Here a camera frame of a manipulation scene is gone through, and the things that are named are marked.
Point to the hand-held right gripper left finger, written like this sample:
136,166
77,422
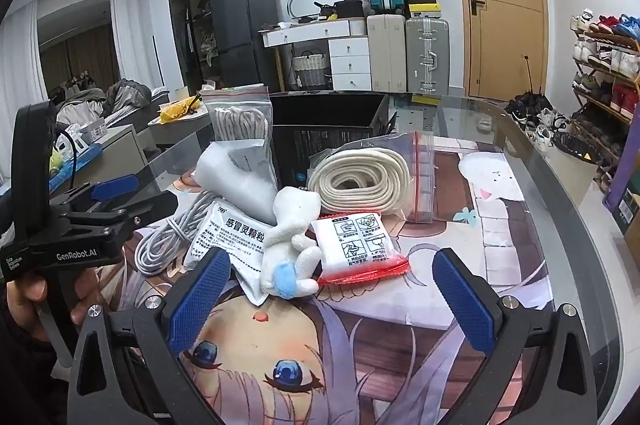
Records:
200,300

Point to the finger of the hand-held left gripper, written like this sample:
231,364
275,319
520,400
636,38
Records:
115,187
145,207

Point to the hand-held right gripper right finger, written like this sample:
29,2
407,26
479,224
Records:
465,305

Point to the silver medicine pouch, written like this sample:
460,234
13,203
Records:
225,235

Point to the white plush toy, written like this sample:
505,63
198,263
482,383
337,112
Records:
295,225

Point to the red white packet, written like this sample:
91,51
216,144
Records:
355,245

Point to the black storage box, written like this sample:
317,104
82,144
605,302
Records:
325,115

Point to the person's left forearm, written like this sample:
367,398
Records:
25,365

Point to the person's left hand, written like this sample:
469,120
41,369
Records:
25,292

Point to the grey side cabinet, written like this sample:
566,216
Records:
120,155

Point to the grey coffee table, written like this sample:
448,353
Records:
185,127

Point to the grey sofa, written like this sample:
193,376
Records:
85,102

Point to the dark jacket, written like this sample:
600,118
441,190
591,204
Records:
127,95

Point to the printed cartoon mat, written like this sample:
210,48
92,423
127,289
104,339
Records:
500,215

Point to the yellow plastic bag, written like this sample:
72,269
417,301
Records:
177,110

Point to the white curtain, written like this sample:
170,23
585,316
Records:
20,95
137,30

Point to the brown curtain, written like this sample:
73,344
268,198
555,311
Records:
90,55

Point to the large cardboard box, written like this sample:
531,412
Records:
634,235

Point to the trash bin with black bag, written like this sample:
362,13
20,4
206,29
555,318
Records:
575,145

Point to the purple dark box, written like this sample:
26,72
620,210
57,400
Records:
622,185

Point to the pile of shoes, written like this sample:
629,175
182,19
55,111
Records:
535,117

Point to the black fridge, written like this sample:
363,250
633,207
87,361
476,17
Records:
245,20

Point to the wicker basket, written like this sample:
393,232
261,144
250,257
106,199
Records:
310,67

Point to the white dressing table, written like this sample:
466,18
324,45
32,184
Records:
300,32

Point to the wooden shoe rack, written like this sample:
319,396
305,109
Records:
600,102

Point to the white drawer cabinet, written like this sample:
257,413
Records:
350,62

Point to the silver suitcase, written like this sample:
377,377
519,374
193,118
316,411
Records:
427,55

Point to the beige suitcase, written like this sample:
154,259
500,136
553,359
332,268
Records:
385,55

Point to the black bag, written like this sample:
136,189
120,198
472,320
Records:
350,7

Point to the yellow black shoe box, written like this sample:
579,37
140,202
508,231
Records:
424,10

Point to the wooden door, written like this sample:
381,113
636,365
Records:
505,5

